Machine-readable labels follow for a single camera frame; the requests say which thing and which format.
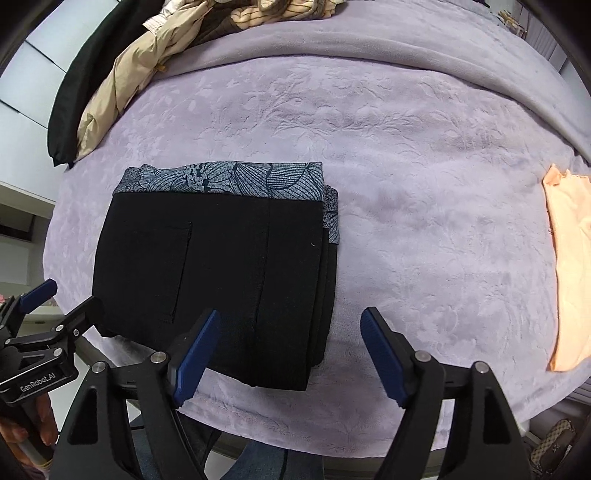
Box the black pants with patterned waistband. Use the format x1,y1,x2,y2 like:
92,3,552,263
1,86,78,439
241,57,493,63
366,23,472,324
92,161,339,391

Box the person's left hand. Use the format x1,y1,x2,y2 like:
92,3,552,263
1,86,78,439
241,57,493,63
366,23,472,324
1,393,58,468

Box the white drawer cabinet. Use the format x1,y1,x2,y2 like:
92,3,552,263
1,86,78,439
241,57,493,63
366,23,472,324
0,0,122,213

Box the person's jeans leg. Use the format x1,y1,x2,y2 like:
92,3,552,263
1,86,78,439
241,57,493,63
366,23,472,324
130,415,325,480

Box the patterned bag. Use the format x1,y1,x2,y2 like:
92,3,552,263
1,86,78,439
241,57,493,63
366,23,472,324
530,419,576,476

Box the black garment at edge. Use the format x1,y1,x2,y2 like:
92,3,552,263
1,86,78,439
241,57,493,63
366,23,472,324
47,0,162,167

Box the orange fleece cloth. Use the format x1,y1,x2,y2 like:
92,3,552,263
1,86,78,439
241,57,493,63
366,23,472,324
542,165,591,372

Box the beige puffer jacket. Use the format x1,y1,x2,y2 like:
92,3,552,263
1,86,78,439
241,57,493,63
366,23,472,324
76,1,214,159

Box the lavender embossed blanket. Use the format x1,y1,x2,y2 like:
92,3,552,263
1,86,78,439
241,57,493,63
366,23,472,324
43,1,590,457

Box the striped cream knit garment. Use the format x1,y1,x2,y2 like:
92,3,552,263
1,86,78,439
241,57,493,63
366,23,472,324
229,0,344,30

